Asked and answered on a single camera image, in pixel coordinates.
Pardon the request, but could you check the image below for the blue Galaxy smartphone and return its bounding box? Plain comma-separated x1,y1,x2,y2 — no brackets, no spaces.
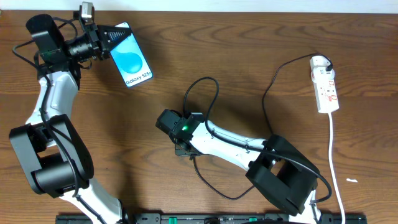
111,34,153,88

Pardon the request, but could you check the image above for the black charging cable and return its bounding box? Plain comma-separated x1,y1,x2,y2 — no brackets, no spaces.
189,52,334,201

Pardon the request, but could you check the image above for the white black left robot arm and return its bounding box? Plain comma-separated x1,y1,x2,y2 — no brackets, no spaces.
9,12,136,223

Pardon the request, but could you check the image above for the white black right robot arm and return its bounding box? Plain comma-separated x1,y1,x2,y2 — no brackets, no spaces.
155,109,322,223

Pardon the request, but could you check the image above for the white USB charger adapter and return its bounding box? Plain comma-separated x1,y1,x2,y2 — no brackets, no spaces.
310,55,335,82

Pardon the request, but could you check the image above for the white power strip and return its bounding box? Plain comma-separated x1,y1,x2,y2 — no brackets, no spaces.
311,67,340,114

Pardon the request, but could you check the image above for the small white paper scrap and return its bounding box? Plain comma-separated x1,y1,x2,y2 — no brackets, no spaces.
346,178,358,183

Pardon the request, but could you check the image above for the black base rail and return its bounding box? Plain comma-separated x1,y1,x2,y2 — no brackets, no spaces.
55,213,368,224

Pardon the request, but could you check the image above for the white power strip cord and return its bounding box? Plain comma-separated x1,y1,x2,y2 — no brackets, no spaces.
327,112,346,224

